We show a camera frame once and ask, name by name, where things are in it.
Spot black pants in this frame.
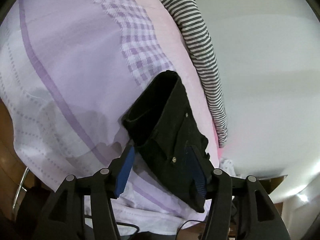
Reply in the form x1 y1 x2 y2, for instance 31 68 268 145
122 70 213 213

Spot white dotted pillow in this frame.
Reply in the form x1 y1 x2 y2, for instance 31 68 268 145
219 158 236 177

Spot pink purple bed sheet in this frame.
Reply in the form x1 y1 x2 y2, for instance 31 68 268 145
0 0 226 235

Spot striped grey white blanket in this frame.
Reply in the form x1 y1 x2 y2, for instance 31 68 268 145
159 0 228 148

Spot black cable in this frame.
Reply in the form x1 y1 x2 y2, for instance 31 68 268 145
85 214 208 240

